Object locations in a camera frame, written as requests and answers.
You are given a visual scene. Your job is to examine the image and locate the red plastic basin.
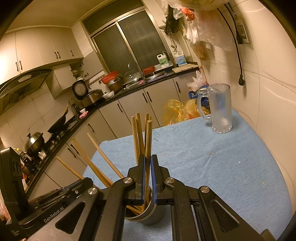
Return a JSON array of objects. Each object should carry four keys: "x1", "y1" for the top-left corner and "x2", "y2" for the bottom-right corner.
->
[{"x1": 100, "y1": 71, "x2": 118, "y2": 84}]

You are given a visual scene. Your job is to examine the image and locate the black power cable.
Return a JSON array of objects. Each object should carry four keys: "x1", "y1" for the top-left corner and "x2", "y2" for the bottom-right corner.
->
[{"x1": 217, "y1": 2, "x2": 246, "y2": 87}]

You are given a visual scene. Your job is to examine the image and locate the rice cooker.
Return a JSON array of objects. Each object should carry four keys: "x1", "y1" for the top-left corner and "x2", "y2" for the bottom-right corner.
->
[{"x1": 72, "y1": 80, "x2": 103, "y2": 108}]

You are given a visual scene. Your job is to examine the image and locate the dark grey utensil holder cup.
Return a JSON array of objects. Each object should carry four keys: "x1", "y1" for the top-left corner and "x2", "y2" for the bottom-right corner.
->
[{"x1": 125, "y1": 188, "x2": 166, "y2": 225}]

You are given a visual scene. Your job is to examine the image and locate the kitchen faucet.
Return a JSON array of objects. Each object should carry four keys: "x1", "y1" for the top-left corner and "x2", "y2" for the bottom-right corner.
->
[{"x1": 128, "y1": 61, "x2": 142, "y2": 77}]

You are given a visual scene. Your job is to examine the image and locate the steel pot with lid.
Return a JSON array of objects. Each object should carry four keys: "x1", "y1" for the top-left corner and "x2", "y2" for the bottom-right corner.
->
[{"x1": 24, "y1": 132, "x2": 46, "y2": 160}]

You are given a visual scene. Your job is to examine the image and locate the sliding kitchen window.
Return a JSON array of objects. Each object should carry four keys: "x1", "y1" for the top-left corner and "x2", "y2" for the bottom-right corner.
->
[{"x1": 82, "y1": 1, "x2": 170, "y2": 75}]

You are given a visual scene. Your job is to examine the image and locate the wooden cutting board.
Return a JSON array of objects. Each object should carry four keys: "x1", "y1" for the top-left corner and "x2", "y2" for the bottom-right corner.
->
[{"x1": 172, "y1": 63, "x2": 199, "y2": 73}]

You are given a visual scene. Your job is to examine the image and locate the white plastic bag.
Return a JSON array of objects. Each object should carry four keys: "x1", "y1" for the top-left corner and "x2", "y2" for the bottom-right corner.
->
[{"x1": 187, "y1": 70, "x2": 208, "y2": 91}]

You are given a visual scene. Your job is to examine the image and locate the yellow plastic bag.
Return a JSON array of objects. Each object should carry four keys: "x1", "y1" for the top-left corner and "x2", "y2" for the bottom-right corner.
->
[{"x1": 163, "y1": 98, "x2": 201, "y2": 126}]

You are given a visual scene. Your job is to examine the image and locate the white detergent bottle blue label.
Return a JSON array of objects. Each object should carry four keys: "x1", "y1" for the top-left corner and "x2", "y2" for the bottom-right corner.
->
[{"x1": 174, "y1": 51, "x2": 188, "y2": 66}]

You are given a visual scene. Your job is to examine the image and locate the black wok pan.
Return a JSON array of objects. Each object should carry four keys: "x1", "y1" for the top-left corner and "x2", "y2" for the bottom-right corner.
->
[{"x1": 47, "y1": 105, "x2": 69, "y2": 134}]

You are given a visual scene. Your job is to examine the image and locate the hanging plastic bags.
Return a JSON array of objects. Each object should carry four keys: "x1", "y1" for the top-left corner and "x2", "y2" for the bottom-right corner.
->
[{"x1": 161, "y1": 1, "x2": 234, "y2": 61}]

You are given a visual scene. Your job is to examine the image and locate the wooden chopstick in holder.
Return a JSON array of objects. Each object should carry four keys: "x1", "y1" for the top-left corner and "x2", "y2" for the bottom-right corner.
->
[
  {"x1": 56, "y1": 156, "x2": 84, "y2": 180},
  {"x1": 87, "y1": 133, "x2": 124, "y2": 178},
  {"x1": 72, "y1": 137, "x2": 113, "y2": 188}
]

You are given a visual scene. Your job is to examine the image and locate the clear glass beer mug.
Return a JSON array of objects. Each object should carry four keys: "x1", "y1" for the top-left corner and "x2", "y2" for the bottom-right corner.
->
[{"x1": 197, "y1": 83, "x2": 232, "y2": 133}]

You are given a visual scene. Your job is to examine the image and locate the range hood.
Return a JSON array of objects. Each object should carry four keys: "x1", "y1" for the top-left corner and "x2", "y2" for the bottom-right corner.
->
[{"x1": 1, "y1": 69, "x2": 53, "y2": 114}]

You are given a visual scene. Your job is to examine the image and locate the blue towel table cloth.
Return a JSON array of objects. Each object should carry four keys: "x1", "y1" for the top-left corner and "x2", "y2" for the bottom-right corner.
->
[{"x1": 82, "y1": 108, "x2": 293, "y2": 241}]

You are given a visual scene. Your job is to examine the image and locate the white detergent bottle green label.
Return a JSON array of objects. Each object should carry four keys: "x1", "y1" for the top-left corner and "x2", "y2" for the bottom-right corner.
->
[{"x1": 157, "y1": 51, "x2": 170, "y2": 68}]

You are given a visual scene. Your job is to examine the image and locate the blue plastic bag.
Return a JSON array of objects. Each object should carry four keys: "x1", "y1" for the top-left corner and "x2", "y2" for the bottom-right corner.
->
[{"x1": 188, "y1": 87, "x2": 210, "y2": 109}]

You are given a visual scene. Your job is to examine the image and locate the glass pot lid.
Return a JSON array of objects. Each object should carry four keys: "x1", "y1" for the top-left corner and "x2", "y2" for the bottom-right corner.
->
[{"x1": 123, "y1": 71, "x2": 140, "y2": 84}]

